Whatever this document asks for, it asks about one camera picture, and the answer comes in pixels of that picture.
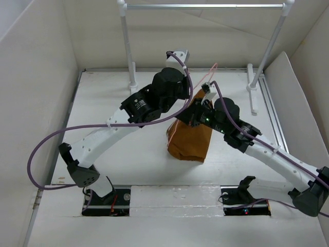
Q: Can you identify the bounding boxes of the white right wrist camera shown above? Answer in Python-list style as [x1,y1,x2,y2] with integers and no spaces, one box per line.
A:
[202,82,217,104]

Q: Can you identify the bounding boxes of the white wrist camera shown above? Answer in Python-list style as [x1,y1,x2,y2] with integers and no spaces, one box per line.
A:
[202,82,217,104]
[165,49,190,70]

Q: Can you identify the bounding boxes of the pink wire hanger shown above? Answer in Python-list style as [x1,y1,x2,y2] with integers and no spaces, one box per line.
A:
[168,63,218,146]

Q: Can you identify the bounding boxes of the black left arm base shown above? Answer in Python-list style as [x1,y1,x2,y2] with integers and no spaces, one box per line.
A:
[82,186,131,217]

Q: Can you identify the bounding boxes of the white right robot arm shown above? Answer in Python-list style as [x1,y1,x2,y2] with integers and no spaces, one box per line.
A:
[176,97,328,217]

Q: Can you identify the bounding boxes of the silver white clothes rack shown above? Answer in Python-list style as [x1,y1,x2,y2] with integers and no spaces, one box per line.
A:
[116,0,295,114]

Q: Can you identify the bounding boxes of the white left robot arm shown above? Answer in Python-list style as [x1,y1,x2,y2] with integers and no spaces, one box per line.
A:
[59,67,192,204]

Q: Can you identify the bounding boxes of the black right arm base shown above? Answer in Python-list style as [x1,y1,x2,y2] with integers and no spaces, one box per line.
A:
[218,176,271,217]

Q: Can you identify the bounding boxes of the brown trousers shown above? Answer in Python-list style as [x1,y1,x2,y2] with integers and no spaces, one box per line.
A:
[166,89,213,164]

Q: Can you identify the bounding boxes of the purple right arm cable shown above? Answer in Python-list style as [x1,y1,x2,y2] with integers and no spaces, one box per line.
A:
[209,80,329,217]

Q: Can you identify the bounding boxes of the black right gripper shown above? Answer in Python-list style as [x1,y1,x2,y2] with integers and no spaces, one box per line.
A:
[174,98,228,134]

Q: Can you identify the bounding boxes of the white foam board strip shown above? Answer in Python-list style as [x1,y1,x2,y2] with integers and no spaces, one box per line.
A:
[130,185,224,218]

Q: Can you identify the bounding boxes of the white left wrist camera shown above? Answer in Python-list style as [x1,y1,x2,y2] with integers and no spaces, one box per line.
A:
[165,49,190,70]

